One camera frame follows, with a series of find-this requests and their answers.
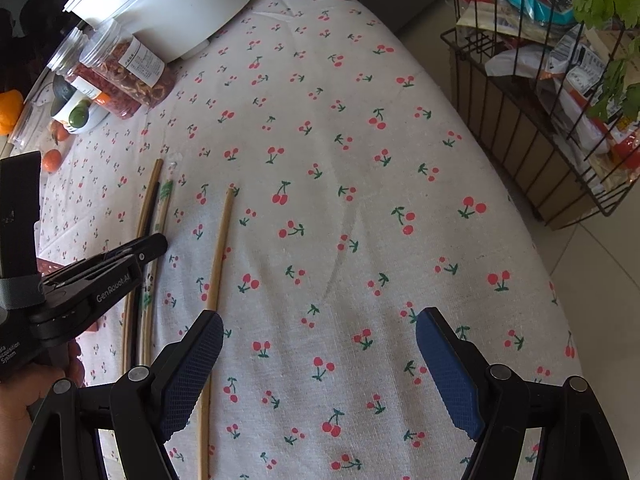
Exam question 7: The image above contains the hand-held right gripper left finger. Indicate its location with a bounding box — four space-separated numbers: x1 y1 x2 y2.
25 310 224 480

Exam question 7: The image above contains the large orange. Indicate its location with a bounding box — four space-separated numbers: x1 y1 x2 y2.
0 90 25 136

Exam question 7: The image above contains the white plastic bag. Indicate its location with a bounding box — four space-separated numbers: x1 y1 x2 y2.
485 42 547 82

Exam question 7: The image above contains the black wire rack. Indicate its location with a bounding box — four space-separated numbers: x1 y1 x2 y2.
440 0 640 231

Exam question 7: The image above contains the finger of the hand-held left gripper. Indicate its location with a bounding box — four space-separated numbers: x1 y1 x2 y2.
41 233 169 285
31 256 145 341

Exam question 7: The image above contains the white electric cooking pot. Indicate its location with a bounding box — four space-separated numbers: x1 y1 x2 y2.
62 0 407 64

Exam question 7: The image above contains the plastic jar of dried slices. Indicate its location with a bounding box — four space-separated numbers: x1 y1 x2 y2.
80 20 179 109

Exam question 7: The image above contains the white bowl with green knob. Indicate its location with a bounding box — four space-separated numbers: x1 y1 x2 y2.
50 89 109 135

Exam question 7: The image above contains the pink perforated utensil holder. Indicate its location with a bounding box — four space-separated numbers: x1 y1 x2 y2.
36 258 102 334

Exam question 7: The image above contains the plastic jar of red berries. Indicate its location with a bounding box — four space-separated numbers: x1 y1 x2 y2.
47 27 144 121

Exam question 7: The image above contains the dark green pumpkin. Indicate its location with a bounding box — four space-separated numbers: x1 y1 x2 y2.
51 75 77 107

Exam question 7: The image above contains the cherry print tablecloth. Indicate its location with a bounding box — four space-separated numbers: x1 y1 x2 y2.
37 0 587 480

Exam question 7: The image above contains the printed bamboo chopstick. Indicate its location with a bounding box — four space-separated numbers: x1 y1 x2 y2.
141 179 173 367

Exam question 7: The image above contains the long plain wooden chopstick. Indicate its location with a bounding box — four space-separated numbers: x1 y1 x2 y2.
197 187 236 480

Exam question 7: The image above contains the person's left hand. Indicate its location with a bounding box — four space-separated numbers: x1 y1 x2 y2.
0 341 87 443

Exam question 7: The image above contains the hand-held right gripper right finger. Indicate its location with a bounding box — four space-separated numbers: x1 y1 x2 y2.
416 307 616 480

